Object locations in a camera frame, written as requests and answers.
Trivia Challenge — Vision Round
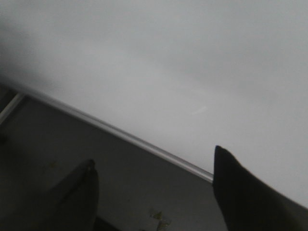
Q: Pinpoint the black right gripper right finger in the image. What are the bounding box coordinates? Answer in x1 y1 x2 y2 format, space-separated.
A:
212 146 308 231

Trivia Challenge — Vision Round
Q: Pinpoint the metal table leg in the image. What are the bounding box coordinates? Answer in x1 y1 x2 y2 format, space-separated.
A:
0 93 25 125

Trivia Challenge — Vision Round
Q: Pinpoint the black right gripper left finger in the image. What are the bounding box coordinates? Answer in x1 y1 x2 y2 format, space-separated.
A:
14 160 99 231

